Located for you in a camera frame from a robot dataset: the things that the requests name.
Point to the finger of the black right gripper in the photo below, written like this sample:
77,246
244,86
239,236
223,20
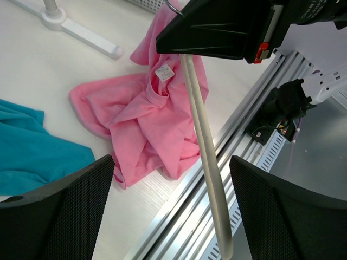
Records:
223,29

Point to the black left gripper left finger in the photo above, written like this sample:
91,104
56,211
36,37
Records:
60,220

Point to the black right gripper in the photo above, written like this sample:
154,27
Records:
271,28

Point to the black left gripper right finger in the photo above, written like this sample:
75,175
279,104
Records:
317,222

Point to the cream hanger with metal hook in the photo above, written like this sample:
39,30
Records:
213,180

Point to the pink t shirt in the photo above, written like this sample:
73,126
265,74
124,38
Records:
146,116

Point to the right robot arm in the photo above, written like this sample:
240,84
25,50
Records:
305,93

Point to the teal t shirt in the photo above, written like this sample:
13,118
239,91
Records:
30,156

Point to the white plastic basket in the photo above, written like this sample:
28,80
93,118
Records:
148,5

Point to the white and metal clothes rack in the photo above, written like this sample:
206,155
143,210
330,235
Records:
56,19

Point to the slotted white cable duct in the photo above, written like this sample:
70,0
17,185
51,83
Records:
257,206

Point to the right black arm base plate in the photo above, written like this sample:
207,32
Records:
260,129

